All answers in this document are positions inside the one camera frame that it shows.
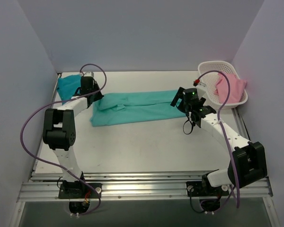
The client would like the mint green t shirt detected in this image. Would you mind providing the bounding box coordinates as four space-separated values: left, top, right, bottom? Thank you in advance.
90 90 185 127

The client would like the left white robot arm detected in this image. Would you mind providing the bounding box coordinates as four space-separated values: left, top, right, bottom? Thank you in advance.
43 73 104 198

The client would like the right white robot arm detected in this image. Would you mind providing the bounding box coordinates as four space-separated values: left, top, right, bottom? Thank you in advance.
170 87 267 195

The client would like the folded teal t shirt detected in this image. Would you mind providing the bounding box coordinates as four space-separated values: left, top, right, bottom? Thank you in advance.
56 74 81 101

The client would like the white perforated plastic basket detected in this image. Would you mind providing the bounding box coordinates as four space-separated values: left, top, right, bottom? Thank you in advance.
198 61 248 110

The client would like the pink t shirt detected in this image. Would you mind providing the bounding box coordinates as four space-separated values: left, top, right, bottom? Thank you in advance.
214 73 247 104

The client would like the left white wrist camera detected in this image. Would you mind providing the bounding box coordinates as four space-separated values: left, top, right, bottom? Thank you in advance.
82 71 94 77

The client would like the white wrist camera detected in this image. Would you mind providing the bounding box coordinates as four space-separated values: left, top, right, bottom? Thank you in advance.
82 71 94 77
193 79 207 92

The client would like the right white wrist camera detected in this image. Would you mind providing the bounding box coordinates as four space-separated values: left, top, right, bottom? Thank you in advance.
193 79 207 92

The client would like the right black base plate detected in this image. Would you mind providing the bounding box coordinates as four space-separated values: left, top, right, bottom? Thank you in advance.
186 181 229 198

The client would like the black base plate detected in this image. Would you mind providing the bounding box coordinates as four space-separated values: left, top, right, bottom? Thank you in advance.
58 181 102 199
186 181 229 198

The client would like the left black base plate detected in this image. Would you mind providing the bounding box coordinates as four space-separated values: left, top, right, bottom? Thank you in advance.
58 181 102 199

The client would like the aluminium rail frame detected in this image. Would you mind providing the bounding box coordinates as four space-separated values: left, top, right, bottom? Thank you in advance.
11 111 272 227

